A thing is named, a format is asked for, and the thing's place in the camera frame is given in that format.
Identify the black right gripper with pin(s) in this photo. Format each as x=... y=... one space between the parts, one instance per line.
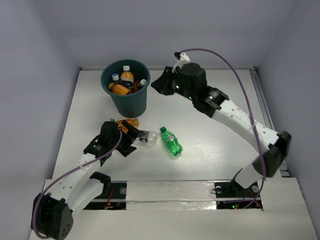
x=162 y=83

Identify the clear bottle black label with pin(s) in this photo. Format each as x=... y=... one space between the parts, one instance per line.
x=149 y=138

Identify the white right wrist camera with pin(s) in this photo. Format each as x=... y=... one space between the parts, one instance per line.
x=181 y=59

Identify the orange label tea bottle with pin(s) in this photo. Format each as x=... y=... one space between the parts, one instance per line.
x=139 y=84

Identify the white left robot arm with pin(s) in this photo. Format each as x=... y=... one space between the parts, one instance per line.
x=54 y=208

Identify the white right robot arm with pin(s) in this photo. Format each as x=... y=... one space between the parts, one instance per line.
x=272 y=147

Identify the green soda bottle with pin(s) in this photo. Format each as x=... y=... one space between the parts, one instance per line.
x=171 y=141

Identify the small orange juice bottle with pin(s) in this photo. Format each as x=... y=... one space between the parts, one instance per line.
x=119 y=89

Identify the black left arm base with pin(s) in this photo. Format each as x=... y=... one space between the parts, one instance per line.
x=115 y=199

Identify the small orange patterned bottle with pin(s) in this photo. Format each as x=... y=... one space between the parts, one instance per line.
x=132 y=121

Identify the large clear plastic bottle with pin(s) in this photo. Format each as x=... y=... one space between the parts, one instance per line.
x=116 y=79

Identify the dark green plastic bin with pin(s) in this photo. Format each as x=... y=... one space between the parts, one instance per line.
x=132 y=105

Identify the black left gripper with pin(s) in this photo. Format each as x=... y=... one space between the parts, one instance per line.
x=128 y=138

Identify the yellow blue label bottle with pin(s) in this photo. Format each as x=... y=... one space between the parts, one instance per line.
x=127 y=78

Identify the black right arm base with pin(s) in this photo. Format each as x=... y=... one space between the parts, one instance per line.
x=233 y=196

